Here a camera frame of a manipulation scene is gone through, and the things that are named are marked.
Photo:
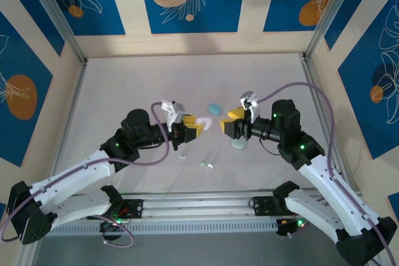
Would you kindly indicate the white earbud charging case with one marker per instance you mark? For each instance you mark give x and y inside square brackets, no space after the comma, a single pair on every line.
[205,121]

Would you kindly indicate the mint green earbud charging case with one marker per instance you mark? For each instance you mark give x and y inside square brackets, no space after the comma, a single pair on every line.
[238,146]

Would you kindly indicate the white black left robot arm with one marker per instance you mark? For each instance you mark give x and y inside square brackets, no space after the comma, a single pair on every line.
[78,207]

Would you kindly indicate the aluminium frame post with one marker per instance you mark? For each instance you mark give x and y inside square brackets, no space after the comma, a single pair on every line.
[56,20]
[333,13]

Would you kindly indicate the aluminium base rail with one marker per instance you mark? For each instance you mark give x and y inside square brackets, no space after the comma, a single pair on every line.
[199,207]

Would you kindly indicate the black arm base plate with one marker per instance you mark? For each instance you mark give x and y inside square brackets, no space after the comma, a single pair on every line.
[260,207]
[135,208]

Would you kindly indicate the aluminium side rail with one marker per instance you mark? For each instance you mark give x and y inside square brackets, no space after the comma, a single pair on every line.
[316,85]
[74,97]

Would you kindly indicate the blue earbud charging case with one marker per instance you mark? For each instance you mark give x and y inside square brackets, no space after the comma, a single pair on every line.
[215,109]

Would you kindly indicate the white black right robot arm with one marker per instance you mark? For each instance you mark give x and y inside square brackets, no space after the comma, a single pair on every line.
[327,185]

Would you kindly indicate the black controller board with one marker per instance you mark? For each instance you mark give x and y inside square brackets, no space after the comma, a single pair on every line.
[109,228]
[285,227]

